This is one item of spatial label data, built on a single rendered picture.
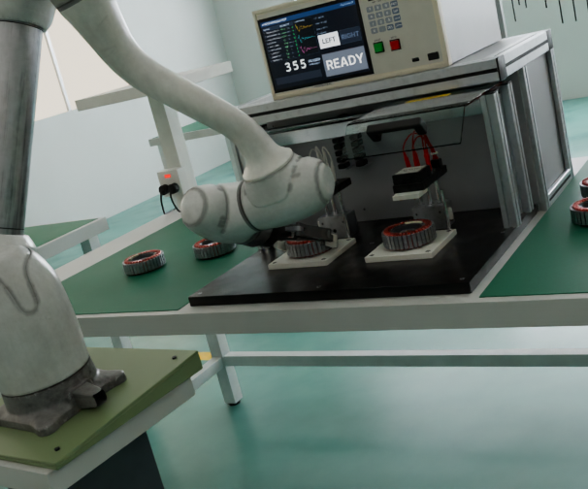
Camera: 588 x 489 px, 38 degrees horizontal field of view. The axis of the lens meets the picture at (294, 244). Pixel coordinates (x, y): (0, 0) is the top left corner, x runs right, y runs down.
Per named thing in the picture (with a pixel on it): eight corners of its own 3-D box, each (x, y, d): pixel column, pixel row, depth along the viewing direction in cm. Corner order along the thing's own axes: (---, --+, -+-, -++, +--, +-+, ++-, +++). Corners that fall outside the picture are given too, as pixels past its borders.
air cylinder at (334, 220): (350, 237, 200) (344, 214, 199) (322, 240, 204) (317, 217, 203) (359, 230, 204) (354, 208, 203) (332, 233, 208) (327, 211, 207)
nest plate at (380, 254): (432, 258, 170) (431, 252, 169) (365, 263, 178) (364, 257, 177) (457, 234, 182) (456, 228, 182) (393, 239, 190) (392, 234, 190)
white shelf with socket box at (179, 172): (207, 229, 258) (165, 80, 247) (116, 239, 277) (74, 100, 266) (265, 196, 286) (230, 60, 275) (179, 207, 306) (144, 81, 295)
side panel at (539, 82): (547, 211, 190) (522, 67, 182) (534, 211, 192) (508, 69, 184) (574, 177, 213) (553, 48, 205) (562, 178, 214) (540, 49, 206)
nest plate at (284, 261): (327, 265, 183) (325, 260, 182) (269, 270, 191) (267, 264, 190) (356, 242, 195) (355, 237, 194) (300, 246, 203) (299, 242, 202)
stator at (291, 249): (322, 257, 185) (318, 241, 184) (278, 260, 191) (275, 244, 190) (344, 241, 194) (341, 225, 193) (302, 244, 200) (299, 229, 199)
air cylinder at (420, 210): (447, 228, 188) (442, 205, 186) (415, 231, 192) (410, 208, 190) (455, 221, 192) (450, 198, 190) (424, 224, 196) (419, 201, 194)
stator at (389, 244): (422, 250, 172) (418, 233, 171) (375, 252, 179) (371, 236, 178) (445, 232, 180) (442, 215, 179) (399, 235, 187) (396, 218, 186)
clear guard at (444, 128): (460, 144, 150) (454, 111, 149) (341, 161, 163) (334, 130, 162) (511, 106, 177) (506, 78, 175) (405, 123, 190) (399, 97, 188)
